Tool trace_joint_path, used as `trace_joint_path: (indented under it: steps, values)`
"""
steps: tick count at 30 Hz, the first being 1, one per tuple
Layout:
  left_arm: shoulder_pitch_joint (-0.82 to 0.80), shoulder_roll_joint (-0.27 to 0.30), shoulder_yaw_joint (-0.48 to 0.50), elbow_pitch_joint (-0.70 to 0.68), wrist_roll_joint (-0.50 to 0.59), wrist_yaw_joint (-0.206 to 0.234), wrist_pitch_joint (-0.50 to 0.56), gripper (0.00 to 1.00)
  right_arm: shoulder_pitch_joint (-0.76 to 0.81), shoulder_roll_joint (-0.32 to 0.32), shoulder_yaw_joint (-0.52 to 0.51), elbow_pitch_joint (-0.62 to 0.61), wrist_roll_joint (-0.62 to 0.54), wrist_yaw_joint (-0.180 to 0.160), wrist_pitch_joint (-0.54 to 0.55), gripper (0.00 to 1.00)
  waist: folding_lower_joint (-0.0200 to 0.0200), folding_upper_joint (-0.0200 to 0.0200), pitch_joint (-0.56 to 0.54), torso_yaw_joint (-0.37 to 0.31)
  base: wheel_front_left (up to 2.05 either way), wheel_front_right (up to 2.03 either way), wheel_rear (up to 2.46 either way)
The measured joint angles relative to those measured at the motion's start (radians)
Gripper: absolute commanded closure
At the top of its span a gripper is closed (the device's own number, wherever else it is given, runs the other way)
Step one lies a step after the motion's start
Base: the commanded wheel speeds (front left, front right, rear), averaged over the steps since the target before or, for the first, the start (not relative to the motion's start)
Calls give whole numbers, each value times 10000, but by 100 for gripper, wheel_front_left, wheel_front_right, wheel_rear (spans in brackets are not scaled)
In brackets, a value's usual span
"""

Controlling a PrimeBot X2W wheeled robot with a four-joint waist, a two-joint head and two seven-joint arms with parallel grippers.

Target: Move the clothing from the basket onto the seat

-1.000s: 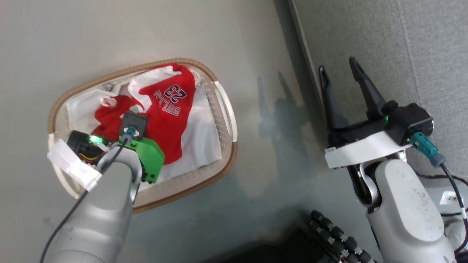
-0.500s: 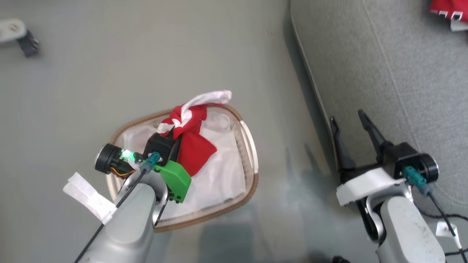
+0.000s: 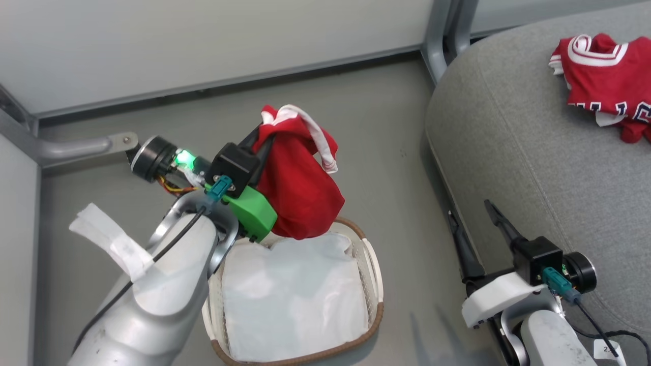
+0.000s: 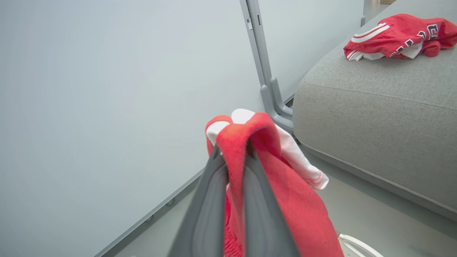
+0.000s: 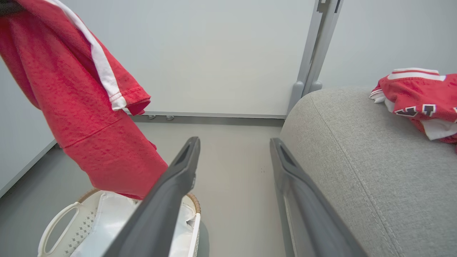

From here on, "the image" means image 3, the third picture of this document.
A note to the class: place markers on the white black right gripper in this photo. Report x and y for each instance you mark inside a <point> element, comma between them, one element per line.
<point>493,300</point>

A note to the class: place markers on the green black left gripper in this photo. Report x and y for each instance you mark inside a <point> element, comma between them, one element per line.
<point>252,213</point>

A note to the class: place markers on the red shorts with number 23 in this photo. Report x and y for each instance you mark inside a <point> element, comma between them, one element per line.
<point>300,193</point>

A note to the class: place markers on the red jersey with large letters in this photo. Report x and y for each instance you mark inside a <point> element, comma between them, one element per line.
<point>605,81</point>

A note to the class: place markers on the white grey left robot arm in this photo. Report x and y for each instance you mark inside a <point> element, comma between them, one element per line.
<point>152,315</point>

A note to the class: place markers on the grey fabric sofa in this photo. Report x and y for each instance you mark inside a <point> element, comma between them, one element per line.
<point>534,142</point>

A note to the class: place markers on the white brown laundry basket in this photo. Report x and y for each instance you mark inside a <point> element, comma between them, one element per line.
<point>375,284</point>

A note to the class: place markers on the white cloth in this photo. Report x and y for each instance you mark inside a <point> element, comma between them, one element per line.
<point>290,300</point>

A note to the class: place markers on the white paper label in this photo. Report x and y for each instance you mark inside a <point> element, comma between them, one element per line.
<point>608,351</point>

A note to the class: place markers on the white tape strip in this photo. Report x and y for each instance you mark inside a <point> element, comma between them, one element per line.
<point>114,241</point>

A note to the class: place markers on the grey metal partition foot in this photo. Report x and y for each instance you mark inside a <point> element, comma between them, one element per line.
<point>76,147</point>

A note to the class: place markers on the grey partition leg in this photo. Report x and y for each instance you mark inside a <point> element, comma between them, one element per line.
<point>460,25</point>
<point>432,46</point>

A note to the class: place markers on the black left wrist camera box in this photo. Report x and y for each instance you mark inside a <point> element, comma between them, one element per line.
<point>234,165</point>

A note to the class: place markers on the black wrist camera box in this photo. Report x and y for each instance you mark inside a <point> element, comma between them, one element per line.
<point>234,165</point>
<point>536,256</point>

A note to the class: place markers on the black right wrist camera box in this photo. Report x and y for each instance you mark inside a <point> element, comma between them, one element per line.
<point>536,256</point>

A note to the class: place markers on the grey partition base rail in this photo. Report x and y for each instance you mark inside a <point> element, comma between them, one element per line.
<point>229,80</point>

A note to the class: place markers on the grey metal partition post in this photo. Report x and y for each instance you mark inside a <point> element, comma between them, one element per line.
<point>15,114</point>

